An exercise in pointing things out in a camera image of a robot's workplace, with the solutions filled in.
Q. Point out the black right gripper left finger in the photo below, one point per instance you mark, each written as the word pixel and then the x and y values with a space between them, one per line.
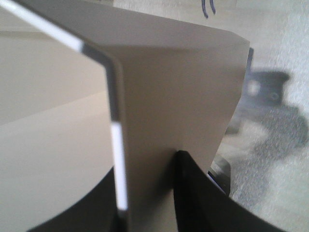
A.
pixel 95 212

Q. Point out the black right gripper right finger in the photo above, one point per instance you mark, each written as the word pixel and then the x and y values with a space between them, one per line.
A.
pixel 201 207

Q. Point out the white plastic trash bin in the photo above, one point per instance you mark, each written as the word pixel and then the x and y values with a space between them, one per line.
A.
pixel 172 85

